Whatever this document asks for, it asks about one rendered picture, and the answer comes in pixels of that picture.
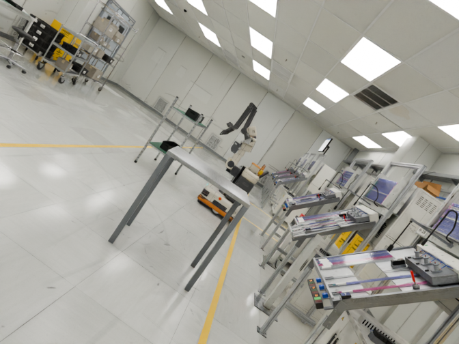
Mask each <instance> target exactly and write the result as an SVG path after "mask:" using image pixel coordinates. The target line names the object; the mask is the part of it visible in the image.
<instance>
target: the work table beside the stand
mask: <svg viewBox="0 0 459 344"><path fill-rule="evenodd" d="M174 160H177V161H178V162H179V163H181V164H183V165H184V166H185V167H187V168H188V169H190V170H191V171H193V172H194V173H196V174H197V175H198V176H200V177H202V178H203V179H205V180H206V181H207V182H209V183H211V184H212V185H213V186H215V187H217V188H218V189H219V190H221V191H223V192H224V193H225V194H227V195H229V196H230V197H231V198H233V199H234V200H236V201H235V202H234V204H233V205H232V207H231V208H230V209H229V211H228V212H227V214H226V215H225V216H224V218H223V220H222V221H221V222H220V223H219V225H218V226H217V228H216V229H215V230H214V232H213V233H212V235H211V236H210V237H209V239H208V241H207V242H206V243H205V244H204V246H203V248H202V249H201V250H200V252H199V253H198V254H197V256H196V258H195V259H194V260H193V262H192V263H191V267H193V268H195V266H196V265H197V264H198V262H199V261H200V259H201V258H202V257H203V255H204V254H205V252H206V251H207V250H208V248H209V247H210V245H211V244H212V243H213V241H214V239H215V238H216V237H217V236H218V234H219V233H220V231H221V230H222V228H223V227H224V226H225V224H226V223H227V221H228V220H229V219H230V217H231V216H232V214H233V213H234V212H235V210H236V208H237V207H238V206H239V205H240V204H242V207H241V208H240V210H239V211H238V213H237V214H236V215H235V217H234V219H233V220H232V221H231V223H230V224H229V225H228V227H227V229H226V230H225V231H224V232H223V234H222V235H221V237H220V238H219V239H218V241H217V243H216V244H215V245H214V246H213V248H212V250H211V251H210V252H209V253H208V255H207V256H206V258H205V259H204V260H203V262H202V263H201V265H200V266H199V267H198V269H197V270H196V272H195V273H194V275H193V276H192V277H191V279H190V281H189V282H188V283H187V284H186V286H185V288H184V290H186V291H188V292H189V291H190V290H191V288H192V287H193V286H194V284H195V283H196V281H197V279H198V278H199V277H200V276H201V274H202V273H203V271H204V270H205V269H206V267H207V266H208V264H209V263H210V262H211V260H212V259H213V257H214V256H215V255H216V253H217V252H218V250H219V249H220V248H221V246H222V245H223V243H224V242H225V241H226V239H227V238H228V236H229V235H230V233H231V232H232V231H233V230H234V228H235V226H236V225H237V224H238V222H239V221H240V219H241V218H242V217H243V216H244V214H245V212H246V211H247V210H248V209H249V207H250V206H251V205H250V202H249V198H248V195H247V192H245V191H244V190H243V189H241V188H239V187H238V186H237V185H235V184H233V183H232V182H230V181H229V180H228V179H226V178H225V177H223V176H222V175H220V174H219V173H217V172H216V171H214V170H213V169H211V168H210V167H209V166H207V165H206V164H204V163H203V162H201V161H200V160H198V159H196V158H195V157H194V156H192V155H190V154H189V153H188V152H186V151H185V150H183V149H182V148H181V147H179V146H177V147H174V148H172V149H169V150H168V151H167V153H166V154H165V155H164V157H163V159H162V160H161V161H160V163H159V164H158V166H157V168H156V169H155V170H154V172H153V174H152V175H151V176H150V178H149V180H148V181H147V182H146V184H145V186H144V187H143V189H142V190H141V192H140V193H139V195H138V196H137V198H136V199H135V201H134V202H133V204H132V205H131V207H130V208H129V210H128V211H127V213H126V214H125V216H124V217H123V219H122V220H121V222H120V223H119V225H118V226H117V228H116V229H115V231H114V232H113V234H112V235H111V237H110V238H109V240H108V241H109V242H110V243H112V244H113V243H114V241H115V240H116V239H117V237H118V235H119V234H120V233H121V231H122V229H123V228H124V227H125V225H128V226H131V224H132V223H133V221H134V219H135V218H136V217H137V215H138V213H139V212H140V211H141V209H142V207H143V206H144V205H145V203H146V201H147V200H148V199H149V197H150V195H151V194H152V193H153V191H154V189H155V188H156V187H157V185H158V183H159V182H160V181H161V179H162V178H163V176H164V174H165V173H166V172H167V170H168V168H169V167H170V166H171V164H172V162H173V161H174Z"/></svg>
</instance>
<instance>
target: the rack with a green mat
mask: <svg viewBox="0 0 459 344"><path fill-rule="evenodd" d="M178 98H179V97H177V96H176V98H175V100H174V101H173V102H172V104H171V106H170V107H169V109H168V110H167V112H166V113H165V115H164V116H163V118H162V119H161V121H160V123H159V124H158V125H157V127H156V129H155V130H154V132H153V133H152V135H151V137H150V138H149V139H148V141H147V143H146V144H145V145H144V147H143V149H142V150H141V152H140V153H139V155H138V156H137V158H136V159H135V161H134V162H135V163H137V161H138V159H139V158H140V157H141V155H142V153H143V152H144V150H145V149H146V147H147V146H148V145H150V146H151V147H153V148H154V149H155V150H157V151H158V154H157V156H156V158H155V159H154V160H155V161H156V160H157V158H158V157H159V156H160V154H162V155H165V154H166V151H164V150H163V149H161V148H160V146H161V144H162V142H151V140H152V138H153V136H154V135H155V134H156V132H157V130H158V129H159V128H160V126H161V124H162V123H163V122H164V120H165V118H166V116H167V115H168V114H169V112H170V110H171V109H173V110H174V111H176V112H177V113H179V114H180V115H181V116H182V118H181V120H180V121H179V122H178V124H177V126H176V127H175V129H174V130H173V132H172V133H171V135H170V136H169V138H168V139H167V141H169V140H170V138H171V137H172V136H173V134H174V132H175V131H176V130H177V128H178V126H179V125H180V124H181V122H182V120H183V119H184V118H186V119H187V120H189V121H190V122H192V123H193V124H194V126H193V127H192V128H191V130H190V132H189V133H188V134H187V136H186V138H185V139H184V140H183V142H182V144H181V145H180V147H181V148H182V146H183V145H184V144H185V142H186V140H187V139H188V138H189V136H190V135H191V133H192V131H193V130H194V129H195V127H196V126H199V127H201V128H205V129H204V131H203V132H202V134H201V135H200V137H199V138H198V140H197V141H196V143H195V144H194V146H193V147H192V149H191V150H190V152H189V154H191V152H192V151H193V149H194V148H195V146H196V145H197V144H198V142H199V140H200V139H201V138H202V136H203V135H204V133H205V131H206V130H207V129H208V127H209V125H210V124H211V123H212V121H213V120H212V119H211V120H210V122H209V123H208V125H207V126H205V125H203V124H202V123H199V121H200V119H201V118H202V117H203V114H201V115H200V116H199V118H198V120H197V121H193V120H192V119H191V118H190V117H188V116H186V115H185V113H186V112H184V111H181V110H180V109H177V108H176V107H174V104H175V103H176V101H177V100H178ZM191 107H192V105H190V106H189V108H191ZM189 108H188V109H189ZM188 109H187V110H188ZM187 110H186V111H187ZM182 165H183V164H181V165H180V166H179V168H178V170H177V171H176V172H175V173H174V174H175V175H177V174H178V171H179V170H180V169H181V167H182Z"/></svg>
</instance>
